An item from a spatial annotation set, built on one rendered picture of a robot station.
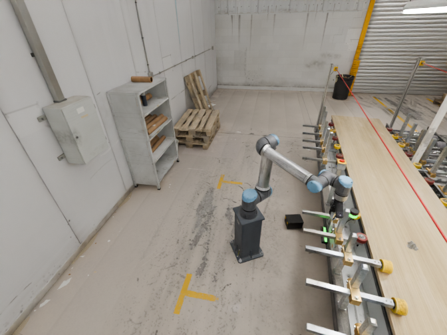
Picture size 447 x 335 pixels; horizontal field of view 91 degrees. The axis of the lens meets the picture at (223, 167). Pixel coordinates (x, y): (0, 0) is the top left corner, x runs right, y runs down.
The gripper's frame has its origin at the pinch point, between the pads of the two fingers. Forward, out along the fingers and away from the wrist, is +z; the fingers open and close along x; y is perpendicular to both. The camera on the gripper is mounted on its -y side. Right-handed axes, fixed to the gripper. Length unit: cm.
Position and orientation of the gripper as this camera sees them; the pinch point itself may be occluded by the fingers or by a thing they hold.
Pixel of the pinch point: (332, 219)
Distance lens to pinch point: 191.6
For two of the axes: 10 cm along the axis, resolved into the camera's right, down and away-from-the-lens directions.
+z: 0.3, 8.3, 5.6
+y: 2.8, -5.5, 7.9
